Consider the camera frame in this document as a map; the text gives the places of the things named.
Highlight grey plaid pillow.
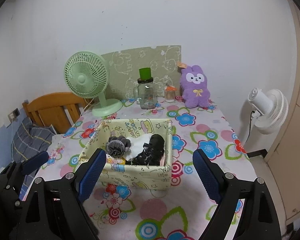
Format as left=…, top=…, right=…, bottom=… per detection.
left=12, top=117, right=55, bottom=163

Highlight purple plush bunny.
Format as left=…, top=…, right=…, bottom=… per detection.
left=180, top=65, right=210, bottom=108

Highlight green plastic cup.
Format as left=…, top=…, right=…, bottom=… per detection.
left=139, top=68, right=152, bottom=80

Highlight green desk fan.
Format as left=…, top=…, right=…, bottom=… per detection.
left=64, top=51, right=122, bottom=117

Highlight wall power outlet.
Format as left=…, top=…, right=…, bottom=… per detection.
left=8, top=108, right=20, bottom=122

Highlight white towel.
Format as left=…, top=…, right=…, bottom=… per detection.
left=123, top=133, right=152, bottom=161

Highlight yellow cartoon tissue pack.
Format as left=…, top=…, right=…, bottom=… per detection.
left=106, top=155, right=126, bottom=165

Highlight floral tablecloth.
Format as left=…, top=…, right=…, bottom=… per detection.
left=38, top=99, right=256, bottom=239

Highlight glass mason jar mug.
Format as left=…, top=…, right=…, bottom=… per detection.
left=134, top=77, right=157, bottom=109

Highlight yellow cartoon fabric storage box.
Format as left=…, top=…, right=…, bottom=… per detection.
left=78, top=119, right=173, bottom=190

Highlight grey drawstring pouch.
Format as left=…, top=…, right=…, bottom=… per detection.
left=106, top=135, right=131, bottom=159

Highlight black patterned cloth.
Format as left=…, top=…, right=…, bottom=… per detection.
left=126, top=134, right=165, bottom=166

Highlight white standing fan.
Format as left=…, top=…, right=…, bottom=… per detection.
left=248, top=87, right=289, bottom=135

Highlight cotton swab jar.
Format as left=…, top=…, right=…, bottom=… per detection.
left=164, top=84, right=176, bottom=102

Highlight orange scissors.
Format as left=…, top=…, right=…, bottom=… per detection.
left=165, top=86, right=177, bottom=92

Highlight grey-green cartoon board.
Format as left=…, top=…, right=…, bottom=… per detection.
left=102, top=45, right=181, bottom=100

